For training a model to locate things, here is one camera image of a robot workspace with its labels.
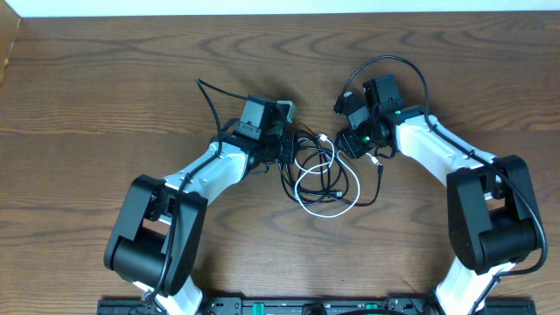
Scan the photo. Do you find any black usb cable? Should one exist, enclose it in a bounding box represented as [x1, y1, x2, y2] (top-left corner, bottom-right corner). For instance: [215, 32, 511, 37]
[277, 126, 385, 208]

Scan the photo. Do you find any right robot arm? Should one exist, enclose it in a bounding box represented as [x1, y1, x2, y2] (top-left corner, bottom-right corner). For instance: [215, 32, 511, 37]
[332, 75, 548, 314]

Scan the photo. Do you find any white usb cable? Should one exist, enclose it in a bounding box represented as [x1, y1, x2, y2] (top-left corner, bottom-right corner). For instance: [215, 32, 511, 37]
[292, 133, 381, 220]

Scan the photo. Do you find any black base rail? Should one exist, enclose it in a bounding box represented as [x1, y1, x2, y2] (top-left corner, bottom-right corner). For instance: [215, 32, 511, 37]
[96, 295, 537, 315]

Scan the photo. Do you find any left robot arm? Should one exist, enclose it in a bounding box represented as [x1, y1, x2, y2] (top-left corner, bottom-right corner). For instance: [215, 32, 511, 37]
[98, 95, 297, 314]

